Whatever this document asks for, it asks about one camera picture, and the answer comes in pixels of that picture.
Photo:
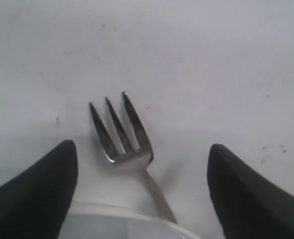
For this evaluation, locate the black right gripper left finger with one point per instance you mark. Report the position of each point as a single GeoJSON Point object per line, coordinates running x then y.
{"type": "Point", "coordinates": [34, 204]}

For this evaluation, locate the white rectangular plate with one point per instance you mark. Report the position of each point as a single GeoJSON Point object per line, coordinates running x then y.
{"type": "Point", "coordinates": [101, 221]}

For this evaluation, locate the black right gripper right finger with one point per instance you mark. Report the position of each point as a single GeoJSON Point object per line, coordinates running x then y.
{"type": "Point", "coordinates": [248, 206]}

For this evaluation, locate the steel fork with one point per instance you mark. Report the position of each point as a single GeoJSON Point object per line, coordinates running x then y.
{"type": "Point", "coordinates": [136, 160]}

